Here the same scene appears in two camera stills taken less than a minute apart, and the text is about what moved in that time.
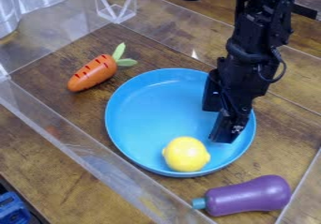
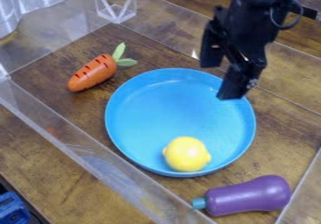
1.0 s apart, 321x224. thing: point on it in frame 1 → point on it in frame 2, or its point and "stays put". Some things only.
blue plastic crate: [13, 209] stays put
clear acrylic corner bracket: [115, 13] stays put
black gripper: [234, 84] → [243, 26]
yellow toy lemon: [186, 154] stays put
